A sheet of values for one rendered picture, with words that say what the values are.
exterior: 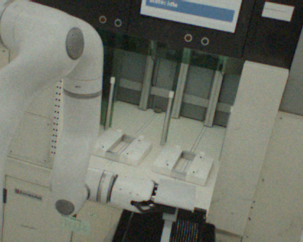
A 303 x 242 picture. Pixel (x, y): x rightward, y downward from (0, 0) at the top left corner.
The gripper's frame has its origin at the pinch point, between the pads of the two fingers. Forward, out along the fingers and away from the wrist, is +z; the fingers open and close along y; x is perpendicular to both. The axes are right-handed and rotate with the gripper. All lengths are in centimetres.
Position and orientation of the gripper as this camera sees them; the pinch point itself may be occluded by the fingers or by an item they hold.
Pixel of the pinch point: (170, 200)
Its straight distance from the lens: 112.4
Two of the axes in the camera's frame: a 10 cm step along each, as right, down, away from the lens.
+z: 9.8, 2.0, -0.8
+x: 1.6, -9.2, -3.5
